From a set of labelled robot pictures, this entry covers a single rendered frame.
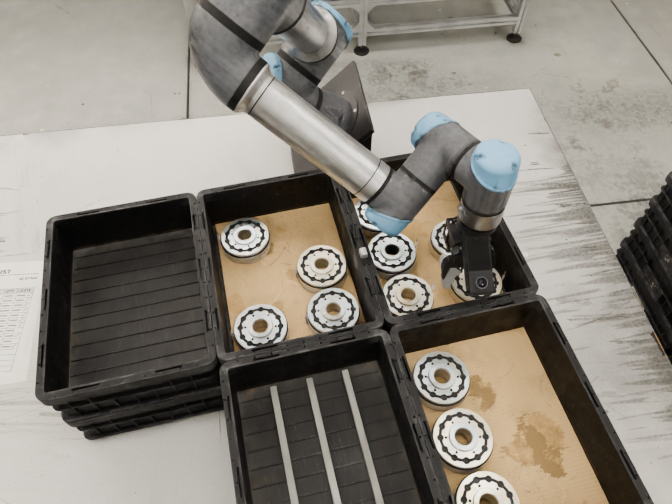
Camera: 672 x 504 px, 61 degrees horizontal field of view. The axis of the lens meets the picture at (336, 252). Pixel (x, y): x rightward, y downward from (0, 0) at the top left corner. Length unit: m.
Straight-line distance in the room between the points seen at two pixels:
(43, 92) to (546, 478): 2.82
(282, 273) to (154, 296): 0.26
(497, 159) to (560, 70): 2.35
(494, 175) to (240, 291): 0.57
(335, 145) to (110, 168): 0.87
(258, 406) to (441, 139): 0.57
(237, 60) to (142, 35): 2.54
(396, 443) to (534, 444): 0.24
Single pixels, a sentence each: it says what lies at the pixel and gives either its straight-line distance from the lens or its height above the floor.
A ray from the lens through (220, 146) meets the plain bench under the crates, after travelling 1.64.
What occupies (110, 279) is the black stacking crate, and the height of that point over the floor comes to 0.83.
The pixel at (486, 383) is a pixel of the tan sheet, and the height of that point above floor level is 0.83.
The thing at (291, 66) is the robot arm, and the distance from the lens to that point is 1.31.
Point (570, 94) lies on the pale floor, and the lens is 3.10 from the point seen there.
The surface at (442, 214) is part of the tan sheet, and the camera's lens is 1.30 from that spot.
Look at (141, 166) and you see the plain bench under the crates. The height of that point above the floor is 0.70.
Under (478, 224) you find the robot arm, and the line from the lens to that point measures 0.98.
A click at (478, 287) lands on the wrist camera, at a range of 1.02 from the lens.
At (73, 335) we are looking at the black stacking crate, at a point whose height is 0.83.
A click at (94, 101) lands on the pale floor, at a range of 3.08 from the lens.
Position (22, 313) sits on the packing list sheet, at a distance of 1.47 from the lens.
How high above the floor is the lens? 1.82
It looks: 55 degrees down
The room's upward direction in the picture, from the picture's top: straight up
